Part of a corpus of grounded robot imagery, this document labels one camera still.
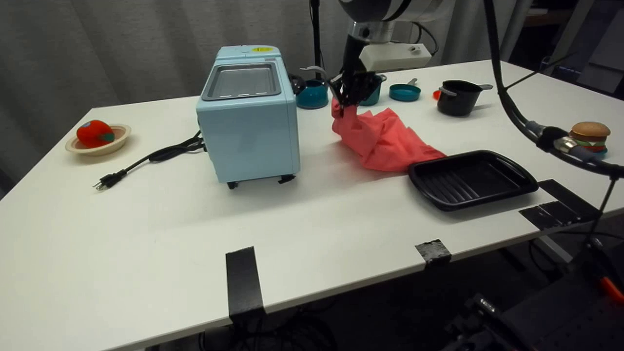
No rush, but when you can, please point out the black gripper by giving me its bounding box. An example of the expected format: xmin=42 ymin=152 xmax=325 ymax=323
xmin=329 ymin=33 xmax=384 ymax=113

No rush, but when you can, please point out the red cloth towel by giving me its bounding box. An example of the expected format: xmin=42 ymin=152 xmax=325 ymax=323
xmin=329 ymin=95 xmax=448 ymax=175

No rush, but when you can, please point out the teal toy pot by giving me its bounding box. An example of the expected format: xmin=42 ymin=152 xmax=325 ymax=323
xmin=360 ymin=72 xmax=388 ymax=107

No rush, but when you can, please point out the teal toy kettle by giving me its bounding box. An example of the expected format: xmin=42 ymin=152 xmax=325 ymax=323
xmin=292 ymin=64 xmax=331 ymax=111

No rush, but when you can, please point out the teal toy frying pan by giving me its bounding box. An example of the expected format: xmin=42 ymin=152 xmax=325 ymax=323
xmin=388 ymin=76 xmax=423 ymax=103

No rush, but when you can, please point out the light blue toaster oven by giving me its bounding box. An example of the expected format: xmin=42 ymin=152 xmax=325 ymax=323
xmin=194 ymin=42 xmax=302 ymax=191

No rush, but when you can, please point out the black toy pot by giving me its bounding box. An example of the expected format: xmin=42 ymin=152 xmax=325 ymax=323
xmin=430 ymin=78 xmax=495 ymax=118

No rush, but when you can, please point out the black ridged grill tray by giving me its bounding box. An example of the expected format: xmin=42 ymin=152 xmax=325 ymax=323
xmin=407 ymin=148 xmax=542 ymax=212

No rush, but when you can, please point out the toy hamburger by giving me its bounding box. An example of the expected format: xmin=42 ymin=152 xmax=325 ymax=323
xmin=569 ymin=118 xmax=612 ymax=154

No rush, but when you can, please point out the small teal toy plate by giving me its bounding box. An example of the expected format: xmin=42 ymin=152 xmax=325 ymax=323
xmin=575 ymin=146 xmax=610 ymax=159

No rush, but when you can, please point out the beige toy plate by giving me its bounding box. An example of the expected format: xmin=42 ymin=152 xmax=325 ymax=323
xmin=64 ymin=122 xmax=130 ymax=157

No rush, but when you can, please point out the red toy tomato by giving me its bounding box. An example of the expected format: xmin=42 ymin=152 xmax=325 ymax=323
xmin=74 ymin=118 xmax=116 ymax=150

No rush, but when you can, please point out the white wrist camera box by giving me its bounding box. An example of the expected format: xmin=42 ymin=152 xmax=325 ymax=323
xmin=358 ymin=40 xmax=434 ymax=72

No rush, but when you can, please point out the black camera tripod stand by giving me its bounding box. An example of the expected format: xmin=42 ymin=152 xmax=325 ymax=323
xmin=308 ymin=0 xmax=323 ymax=68

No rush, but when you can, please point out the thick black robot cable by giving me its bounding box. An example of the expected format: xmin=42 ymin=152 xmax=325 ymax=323
xmin=481 ymin=0 xmax=624 ymax=179

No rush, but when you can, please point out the black toaster power cord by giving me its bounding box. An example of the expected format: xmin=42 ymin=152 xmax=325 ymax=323
xmin=91 ymin=130 xmax=208 ymax=191

